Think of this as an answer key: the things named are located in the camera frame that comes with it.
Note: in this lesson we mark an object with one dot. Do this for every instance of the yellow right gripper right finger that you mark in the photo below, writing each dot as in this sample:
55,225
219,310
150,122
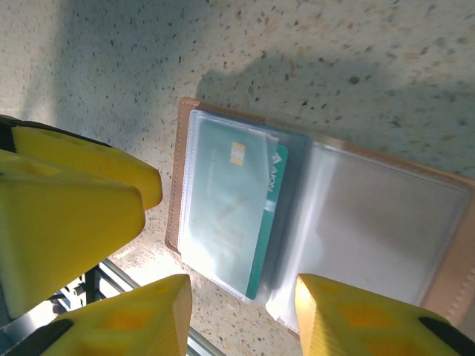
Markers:
352,326

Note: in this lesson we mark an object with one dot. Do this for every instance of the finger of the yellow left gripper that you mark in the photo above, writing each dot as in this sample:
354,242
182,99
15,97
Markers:
67,230
96,159

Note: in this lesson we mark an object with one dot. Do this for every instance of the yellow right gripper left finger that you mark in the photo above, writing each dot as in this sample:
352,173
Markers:
141,322

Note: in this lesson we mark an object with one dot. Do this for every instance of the tan leather card holder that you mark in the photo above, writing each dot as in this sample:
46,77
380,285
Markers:
174,185

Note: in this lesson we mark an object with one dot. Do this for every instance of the teal green credit card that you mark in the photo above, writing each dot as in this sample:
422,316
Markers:
230,193

